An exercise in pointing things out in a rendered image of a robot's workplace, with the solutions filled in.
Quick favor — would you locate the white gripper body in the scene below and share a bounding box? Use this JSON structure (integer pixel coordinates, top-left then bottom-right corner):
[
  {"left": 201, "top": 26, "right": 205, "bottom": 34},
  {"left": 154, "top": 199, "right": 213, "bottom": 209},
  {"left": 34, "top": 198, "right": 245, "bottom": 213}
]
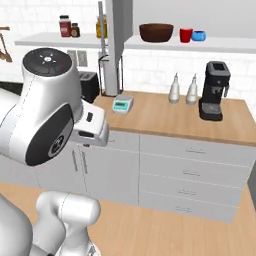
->
[{"left": 69, "top": 120, "right": 110, "bottom": 148}]

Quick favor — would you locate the grey cabinet door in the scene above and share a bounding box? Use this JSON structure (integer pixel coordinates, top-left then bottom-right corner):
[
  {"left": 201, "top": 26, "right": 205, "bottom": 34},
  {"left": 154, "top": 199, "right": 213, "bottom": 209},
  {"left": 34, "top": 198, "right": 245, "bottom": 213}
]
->
[
  {"left": 78, "top": 145, "right": 141, "bottom": 206},
  {"left": 34, "top": 141, "right": 87, "bottom": 196}
]

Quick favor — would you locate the grey drawer front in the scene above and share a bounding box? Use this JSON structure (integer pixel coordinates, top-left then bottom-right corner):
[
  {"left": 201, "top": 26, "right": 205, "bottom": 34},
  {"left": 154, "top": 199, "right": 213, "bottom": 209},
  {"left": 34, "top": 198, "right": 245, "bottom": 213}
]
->
[
  {"left": 138, "top": 132, "right": 256, "bottom": 169},
  {"left": 138, "top": 172, "right": 247, "bottom": 208},
  {"left": 138, "top": 152, "right": 253, "bottom": 190},
  {"left": 105, "top": 129, "right": 141, "bottom": 153},
  {"left": 137, "top": 190, "right": 240, "bottom": 224}
]

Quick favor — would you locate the teal kitchen scale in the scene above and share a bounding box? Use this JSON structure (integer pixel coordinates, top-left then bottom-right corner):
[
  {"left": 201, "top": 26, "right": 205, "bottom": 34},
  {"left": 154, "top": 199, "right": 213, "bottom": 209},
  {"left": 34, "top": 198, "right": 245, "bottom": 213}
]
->
[{"left": 111, "top": 93, "right": 135, "bottom": 116}]

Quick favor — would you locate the black toaster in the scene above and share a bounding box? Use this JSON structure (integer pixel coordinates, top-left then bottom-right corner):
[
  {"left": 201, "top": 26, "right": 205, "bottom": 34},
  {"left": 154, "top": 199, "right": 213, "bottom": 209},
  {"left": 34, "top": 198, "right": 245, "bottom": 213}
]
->
[{"left": 77, "top": 70, "right": 101, "bottom": 105}]

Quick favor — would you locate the white ceramic bottle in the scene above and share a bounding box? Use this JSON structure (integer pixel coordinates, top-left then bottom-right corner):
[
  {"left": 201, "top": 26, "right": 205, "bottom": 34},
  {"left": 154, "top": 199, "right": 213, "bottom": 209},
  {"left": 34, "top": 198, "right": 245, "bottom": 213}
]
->
[
  {"left": 185, "top": 73, "right": 200, "bottom": 106},
  {"left": 167, "top": 72, "right": 182, "bottom": 105}
]

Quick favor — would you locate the black hob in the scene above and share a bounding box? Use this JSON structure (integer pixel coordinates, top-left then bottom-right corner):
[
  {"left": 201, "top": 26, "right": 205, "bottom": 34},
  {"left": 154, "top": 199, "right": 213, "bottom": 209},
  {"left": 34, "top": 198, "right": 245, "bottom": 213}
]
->
[{"left": 0, "top": 80, "right": 24, "bottom": 98}]

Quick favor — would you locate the yellow oil bottle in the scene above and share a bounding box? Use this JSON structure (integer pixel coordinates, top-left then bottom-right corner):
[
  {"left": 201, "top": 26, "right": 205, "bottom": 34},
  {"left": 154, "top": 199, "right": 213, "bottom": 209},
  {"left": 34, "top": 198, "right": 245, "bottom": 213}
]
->
[{"left": 95, "top": 14, "right": 109, "bottom": 40}]

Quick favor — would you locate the small brown jar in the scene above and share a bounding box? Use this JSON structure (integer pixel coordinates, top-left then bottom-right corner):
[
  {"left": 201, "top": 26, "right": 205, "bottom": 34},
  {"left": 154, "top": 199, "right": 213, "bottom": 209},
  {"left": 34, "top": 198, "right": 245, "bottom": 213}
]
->
[{"left": 70, "top": 22, "right": 81, "bottom": 38}]

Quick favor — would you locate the dark red jar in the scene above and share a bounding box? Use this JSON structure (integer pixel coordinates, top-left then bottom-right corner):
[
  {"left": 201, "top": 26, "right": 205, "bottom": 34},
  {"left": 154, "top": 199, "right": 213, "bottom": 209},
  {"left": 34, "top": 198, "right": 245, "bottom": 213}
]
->
[{"left": 58, "top": 14, "right": 73, "bottom": 38}]

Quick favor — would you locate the brown wooden bowl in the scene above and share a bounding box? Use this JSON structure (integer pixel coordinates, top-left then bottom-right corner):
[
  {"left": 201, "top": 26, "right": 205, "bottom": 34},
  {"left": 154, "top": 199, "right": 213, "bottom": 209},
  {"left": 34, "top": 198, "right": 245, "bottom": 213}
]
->
[{"left": 138, "top": 22, "right": 175, "bottom": 44}]

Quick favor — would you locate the black coffee machine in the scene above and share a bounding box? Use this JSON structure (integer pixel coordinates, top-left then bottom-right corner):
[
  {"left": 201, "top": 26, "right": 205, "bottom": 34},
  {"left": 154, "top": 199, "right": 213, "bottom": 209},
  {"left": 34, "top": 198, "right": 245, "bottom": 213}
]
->
[{"left": 198, "top": 60, "right": 232, "bottom": 122}]

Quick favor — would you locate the hanging wooden utensil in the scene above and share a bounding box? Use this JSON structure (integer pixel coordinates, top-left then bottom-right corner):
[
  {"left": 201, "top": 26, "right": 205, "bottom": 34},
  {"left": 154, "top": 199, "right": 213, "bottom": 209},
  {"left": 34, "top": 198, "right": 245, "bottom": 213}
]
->
[{"left": 0, "top": 26, "right": 14, "bottom": 64}]

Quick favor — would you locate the red cup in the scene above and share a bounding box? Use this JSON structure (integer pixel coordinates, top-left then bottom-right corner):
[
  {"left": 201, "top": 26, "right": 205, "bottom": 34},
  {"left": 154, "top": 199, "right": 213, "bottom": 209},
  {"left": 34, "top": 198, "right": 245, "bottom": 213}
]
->
[{"left": 179, "top": 27, "right": 194, "bottom": 44}]

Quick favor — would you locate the blue bowl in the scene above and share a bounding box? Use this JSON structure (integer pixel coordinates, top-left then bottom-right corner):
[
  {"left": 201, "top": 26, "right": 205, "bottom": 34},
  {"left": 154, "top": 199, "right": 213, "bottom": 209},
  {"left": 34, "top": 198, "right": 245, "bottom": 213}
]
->
[{"left": 191, "top": 30, "right": 207, "bottom": 43}]

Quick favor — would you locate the dark appliance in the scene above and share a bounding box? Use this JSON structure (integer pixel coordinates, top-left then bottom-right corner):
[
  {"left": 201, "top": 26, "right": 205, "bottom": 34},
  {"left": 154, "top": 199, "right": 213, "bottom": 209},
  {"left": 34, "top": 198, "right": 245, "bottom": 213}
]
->
[{"left": 247, "top": 162, "right": 256, "bottom": 202}]

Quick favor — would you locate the silver door handle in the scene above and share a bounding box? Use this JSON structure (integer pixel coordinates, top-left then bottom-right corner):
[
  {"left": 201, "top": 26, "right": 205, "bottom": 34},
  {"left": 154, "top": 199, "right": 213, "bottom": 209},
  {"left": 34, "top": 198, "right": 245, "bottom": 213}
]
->
[
  {"left": 71, "top": 149, "right": 80, "bottom": 173},
  {"left": 80, "top": 150, "right": 90, "bottom": 176}
]

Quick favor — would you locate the black wire stand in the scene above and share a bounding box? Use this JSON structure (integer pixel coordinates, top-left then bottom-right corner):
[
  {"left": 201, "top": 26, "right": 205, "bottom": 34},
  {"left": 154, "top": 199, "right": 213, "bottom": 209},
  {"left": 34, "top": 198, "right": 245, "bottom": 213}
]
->
[{"left": 97, "top": 52, "right": 125, "bottom": 98}]

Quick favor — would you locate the grey wall outlet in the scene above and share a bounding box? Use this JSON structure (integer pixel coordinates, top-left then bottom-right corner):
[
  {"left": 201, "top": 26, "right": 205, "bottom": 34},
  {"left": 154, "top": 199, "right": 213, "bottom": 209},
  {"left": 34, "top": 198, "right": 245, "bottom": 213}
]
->
[{"left": 66, "top": 49, "right": 89, "bottom": 68}]

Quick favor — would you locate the silver drawer handle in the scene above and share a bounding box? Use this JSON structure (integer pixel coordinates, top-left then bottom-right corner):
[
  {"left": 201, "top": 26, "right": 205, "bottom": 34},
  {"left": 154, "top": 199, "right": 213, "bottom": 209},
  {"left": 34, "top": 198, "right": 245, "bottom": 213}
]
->
[
  {"left": 181, "top": 169, "right": 202, "bottom": 178},
  {"left": 178, "top": 188, "right": 198, "bottom": 197},
  {"left": 185, "top": 146, "right": 207, "bottom": 156}
]

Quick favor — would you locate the white wall shelf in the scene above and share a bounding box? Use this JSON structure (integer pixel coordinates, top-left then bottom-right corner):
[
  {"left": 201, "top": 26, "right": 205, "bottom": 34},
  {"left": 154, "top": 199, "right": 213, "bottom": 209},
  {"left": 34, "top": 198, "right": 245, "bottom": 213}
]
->
[
  {"left": 13, "top": 31, "right": 108, "bottom": 50},
  {"left": 123, "top": 34, "right": 256, "bottom": 55}
]

